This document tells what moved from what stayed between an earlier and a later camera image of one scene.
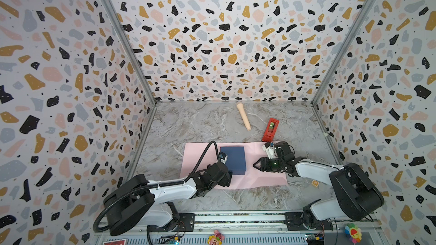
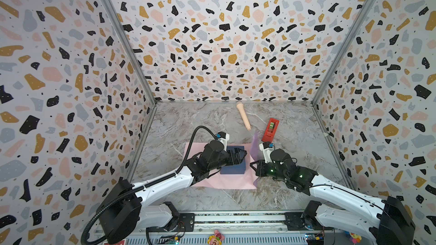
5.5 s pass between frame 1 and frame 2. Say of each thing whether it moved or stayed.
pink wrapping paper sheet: moved
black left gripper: moved
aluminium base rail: stayed
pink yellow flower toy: stayed
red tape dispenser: stayed
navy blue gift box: stayed
